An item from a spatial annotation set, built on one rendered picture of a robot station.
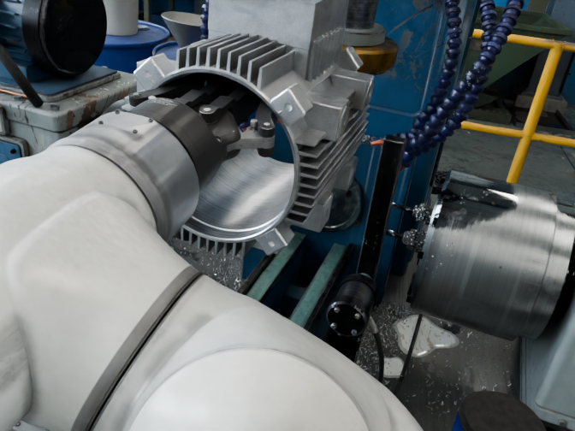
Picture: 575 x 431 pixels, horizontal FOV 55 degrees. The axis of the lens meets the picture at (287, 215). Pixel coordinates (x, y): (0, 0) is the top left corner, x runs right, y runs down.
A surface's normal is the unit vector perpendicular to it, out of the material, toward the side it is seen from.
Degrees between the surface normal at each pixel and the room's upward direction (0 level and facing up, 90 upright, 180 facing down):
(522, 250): 51
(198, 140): 58
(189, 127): 41
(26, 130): 90
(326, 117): 89
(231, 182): 21
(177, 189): 71
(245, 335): 16
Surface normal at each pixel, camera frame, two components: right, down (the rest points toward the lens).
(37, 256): 0.48, -0.52
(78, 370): 0.09, 0.15
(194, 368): -0.25, -0.62
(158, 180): 0.80, -0.25
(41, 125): -0.36, 0.43
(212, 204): 0.39, -0.75
